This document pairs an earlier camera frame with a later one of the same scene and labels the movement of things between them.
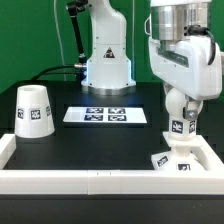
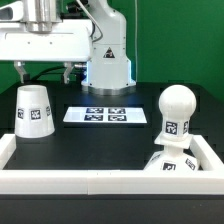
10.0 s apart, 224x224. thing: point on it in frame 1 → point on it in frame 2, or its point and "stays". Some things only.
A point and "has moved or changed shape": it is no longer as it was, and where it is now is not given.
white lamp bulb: x=180 y=126 has moved or changed shape
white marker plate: x=106 y=114 stays
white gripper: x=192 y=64 → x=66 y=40
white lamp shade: x=33 y=112 stays
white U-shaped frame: x=209 y=181 stays
